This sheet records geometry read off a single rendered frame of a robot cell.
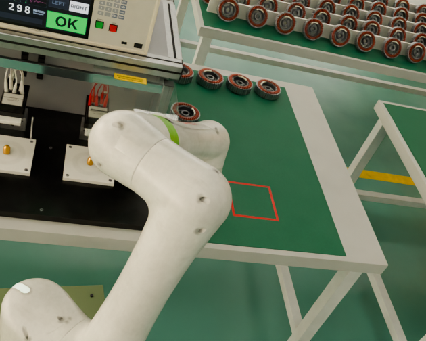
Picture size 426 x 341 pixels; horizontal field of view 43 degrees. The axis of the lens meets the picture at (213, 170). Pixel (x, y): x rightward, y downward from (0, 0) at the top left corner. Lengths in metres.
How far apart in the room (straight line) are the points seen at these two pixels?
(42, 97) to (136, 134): 0.99
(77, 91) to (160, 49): 0.34
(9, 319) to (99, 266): 1.35
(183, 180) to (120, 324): 0.29
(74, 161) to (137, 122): 0.79
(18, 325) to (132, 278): 0.26
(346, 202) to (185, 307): 0.85
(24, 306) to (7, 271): 1.28
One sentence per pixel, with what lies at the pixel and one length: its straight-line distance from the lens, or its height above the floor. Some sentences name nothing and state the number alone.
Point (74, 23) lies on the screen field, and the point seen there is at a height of 1.17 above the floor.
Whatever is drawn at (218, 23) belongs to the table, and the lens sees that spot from 2.79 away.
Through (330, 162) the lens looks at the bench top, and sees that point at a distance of 2.16.
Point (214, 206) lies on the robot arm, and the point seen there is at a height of 1.34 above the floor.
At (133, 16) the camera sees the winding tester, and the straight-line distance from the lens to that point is 1.57.
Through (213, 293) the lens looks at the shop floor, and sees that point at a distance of 2.49.
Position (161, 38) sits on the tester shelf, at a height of 1.11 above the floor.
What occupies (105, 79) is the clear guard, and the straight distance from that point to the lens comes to 1.58.
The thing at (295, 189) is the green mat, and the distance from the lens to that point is 1.95.
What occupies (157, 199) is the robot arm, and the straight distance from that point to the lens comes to 0.90.
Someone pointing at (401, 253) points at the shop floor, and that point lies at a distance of 3.21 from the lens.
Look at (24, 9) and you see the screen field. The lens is 1.59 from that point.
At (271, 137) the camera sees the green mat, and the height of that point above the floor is 0.75.
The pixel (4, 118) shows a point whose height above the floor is 0.88.
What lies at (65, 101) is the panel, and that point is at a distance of 1.89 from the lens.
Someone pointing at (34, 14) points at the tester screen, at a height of 1.17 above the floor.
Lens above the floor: 1.94
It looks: 40 degrees down
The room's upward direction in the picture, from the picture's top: 22 degrees clockwise
